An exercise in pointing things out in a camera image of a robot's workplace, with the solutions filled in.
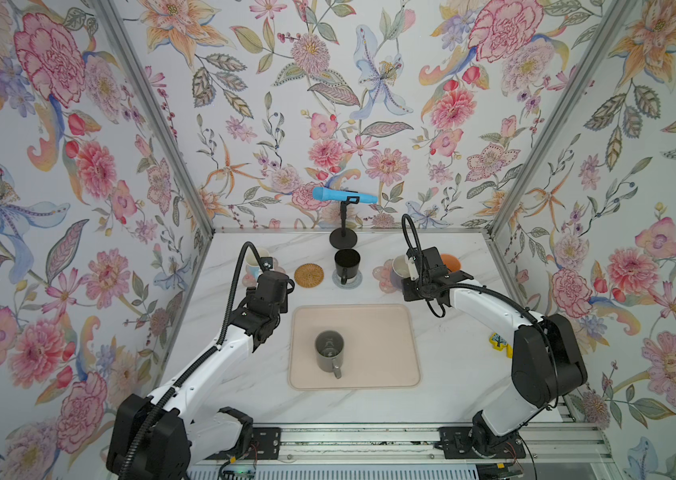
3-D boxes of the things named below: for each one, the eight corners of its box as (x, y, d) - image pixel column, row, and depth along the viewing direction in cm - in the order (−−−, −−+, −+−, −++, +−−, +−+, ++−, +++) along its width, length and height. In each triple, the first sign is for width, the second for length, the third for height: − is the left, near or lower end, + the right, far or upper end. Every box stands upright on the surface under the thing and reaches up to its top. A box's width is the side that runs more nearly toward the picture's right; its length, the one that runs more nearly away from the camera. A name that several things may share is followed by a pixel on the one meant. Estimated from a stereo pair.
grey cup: (316, 382, 86) (314, 366, 76) (318, 348, 92) (316, 330, 83) (343, 382, 86) (344, 366, 76) (343, 348, 92) (344, 330, 83)
